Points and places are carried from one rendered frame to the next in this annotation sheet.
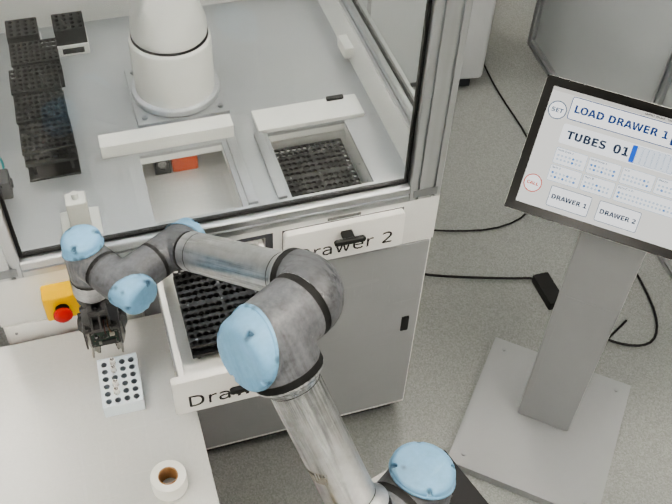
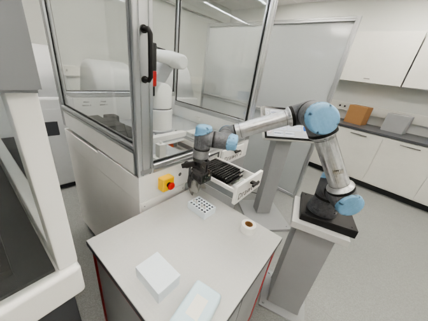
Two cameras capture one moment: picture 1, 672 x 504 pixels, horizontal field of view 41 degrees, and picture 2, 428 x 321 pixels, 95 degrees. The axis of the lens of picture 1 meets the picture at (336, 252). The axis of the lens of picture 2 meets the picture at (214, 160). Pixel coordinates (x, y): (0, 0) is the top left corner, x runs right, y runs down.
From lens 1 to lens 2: 135 cm
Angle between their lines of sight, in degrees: 36
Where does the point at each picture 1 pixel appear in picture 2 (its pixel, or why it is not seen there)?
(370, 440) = not seen: hidden behind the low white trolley
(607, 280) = (281, 158)
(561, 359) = (269, 189)
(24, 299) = (151, 185)
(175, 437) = (233, 216)
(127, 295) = (235, 139)
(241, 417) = not seen: hidden behind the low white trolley
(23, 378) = (159, 219)
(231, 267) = (267, 120)
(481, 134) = not seen: hidden behind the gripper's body
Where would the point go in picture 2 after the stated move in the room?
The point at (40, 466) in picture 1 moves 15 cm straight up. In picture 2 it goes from (195, 244) to (199, 217)
